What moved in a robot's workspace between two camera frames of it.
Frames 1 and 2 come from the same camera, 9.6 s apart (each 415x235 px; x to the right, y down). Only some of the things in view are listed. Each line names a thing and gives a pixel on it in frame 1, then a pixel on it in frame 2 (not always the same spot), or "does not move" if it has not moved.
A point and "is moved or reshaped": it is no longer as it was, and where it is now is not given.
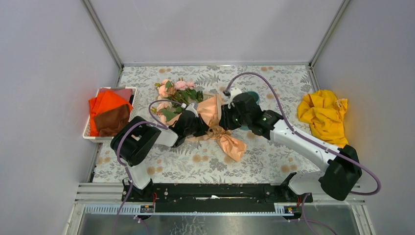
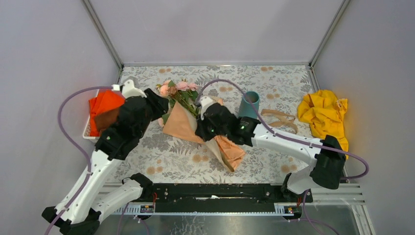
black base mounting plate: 212,198 does not move
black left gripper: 203,128 to 160,104
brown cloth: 109,122 does not move
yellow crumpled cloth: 325,113 does not move
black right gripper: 225,122 to 200,130
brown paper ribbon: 214,130 is moved or reshaped
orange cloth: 105,101 does not move
